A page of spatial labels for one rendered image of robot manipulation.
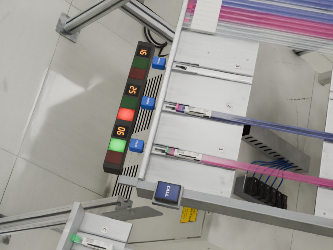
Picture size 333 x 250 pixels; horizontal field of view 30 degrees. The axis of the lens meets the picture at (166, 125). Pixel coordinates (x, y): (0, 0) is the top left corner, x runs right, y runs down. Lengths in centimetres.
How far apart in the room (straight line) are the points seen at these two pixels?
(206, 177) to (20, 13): 104
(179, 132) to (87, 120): 82
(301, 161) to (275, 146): 12
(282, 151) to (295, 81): 29
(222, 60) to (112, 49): 89
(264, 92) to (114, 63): 67
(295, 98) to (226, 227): 53
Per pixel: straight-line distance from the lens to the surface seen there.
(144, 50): 152
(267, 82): 189
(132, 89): 147
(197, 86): 146
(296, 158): 184
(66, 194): 209
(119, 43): 235
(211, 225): 162
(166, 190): 130
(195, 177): 136
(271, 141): 177
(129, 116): 143
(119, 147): 140
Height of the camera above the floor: 178
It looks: 48 degrees down
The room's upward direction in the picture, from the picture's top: 73 degrees clockwise
